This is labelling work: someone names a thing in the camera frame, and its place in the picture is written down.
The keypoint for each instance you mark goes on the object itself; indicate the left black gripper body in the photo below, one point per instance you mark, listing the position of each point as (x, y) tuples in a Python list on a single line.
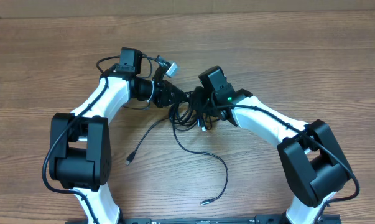
[(163, 93)]

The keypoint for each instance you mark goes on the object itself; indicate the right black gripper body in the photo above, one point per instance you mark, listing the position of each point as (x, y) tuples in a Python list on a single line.
[(204, 101)]

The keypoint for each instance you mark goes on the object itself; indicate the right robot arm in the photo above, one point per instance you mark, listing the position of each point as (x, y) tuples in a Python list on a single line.
[(314, 164)]

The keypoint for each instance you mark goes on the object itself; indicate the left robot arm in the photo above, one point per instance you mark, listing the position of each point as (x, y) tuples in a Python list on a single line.
[(79, 159)]

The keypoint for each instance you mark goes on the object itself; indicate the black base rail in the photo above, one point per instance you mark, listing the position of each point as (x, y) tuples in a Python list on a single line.
[(258, 219)]

